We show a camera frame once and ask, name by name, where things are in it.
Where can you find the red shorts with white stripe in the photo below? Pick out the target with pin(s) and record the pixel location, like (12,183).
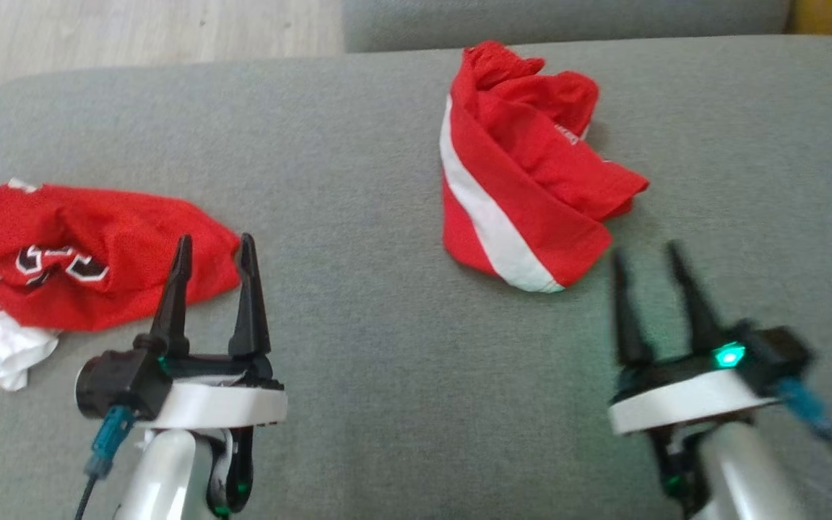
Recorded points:
(524,188)

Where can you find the grey sofa seat cushion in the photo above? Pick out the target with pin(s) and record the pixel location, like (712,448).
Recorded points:
(568,18)

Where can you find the red jersey with number print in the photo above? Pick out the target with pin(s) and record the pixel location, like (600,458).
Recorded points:
(113,231)

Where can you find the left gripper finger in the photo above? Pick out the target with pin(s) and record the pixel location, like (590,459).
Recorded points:
(174,303)
(250,310)

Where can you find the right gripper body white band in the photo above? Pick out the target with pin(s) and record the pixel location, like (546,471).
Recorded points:
(683,404)

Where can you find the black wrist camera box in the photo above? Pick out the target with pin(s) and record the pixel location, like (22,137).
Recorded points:
(777,354)
(120,383)

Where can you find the yellow and grey sofa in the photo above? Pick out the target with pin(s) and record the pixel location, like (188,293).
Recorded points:
(358,180)

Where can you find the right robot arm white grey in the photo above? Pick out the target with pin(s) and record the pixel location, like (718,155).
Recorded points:
(741,477)

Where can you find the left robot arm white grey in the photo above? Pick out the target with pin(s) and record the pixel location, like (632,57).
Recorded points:
(163,477)

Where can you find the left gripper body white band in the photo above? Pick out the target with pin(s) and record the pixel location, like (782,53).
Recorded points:
(221,404)

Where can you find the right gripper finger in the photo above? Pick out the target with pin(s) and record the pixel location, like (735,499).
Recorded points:
(698,318)
(629,325)

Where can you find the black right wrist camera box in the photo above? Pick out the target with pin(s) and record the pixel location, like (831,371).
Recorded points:
(777,354)

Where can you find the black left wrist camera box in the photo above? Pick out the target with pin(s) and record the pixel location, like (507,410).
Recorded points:
(120,383)

